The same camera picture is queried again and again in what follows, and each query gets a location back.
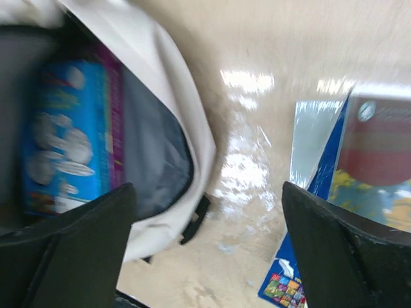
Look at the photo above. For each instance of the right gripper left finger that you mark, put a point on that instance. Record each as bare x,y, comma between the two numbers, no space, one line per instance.
69,260

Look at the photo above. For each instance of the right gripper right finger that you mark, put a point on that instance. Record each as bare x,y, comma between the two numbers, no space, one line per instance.
357,262

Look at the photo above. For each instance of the blue cartoon paperback book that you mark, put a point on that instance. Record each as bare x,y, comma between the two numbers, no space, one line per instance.
64,154

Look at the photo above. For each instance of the beige student backpack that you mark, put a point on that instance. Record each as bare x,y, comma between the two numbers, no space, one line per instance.
169,147

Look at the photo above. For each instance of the purple treehouse book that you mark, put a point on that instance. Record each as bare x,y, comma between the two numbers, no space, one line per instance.
114,113

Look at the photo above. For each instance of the dark blue cover book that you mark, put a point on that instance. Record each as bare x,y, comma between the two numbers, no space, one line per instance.
282,286

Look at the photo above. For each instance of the pale blue hardcover book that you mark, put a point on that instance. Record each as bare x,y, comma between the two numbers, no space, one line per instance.
312,126

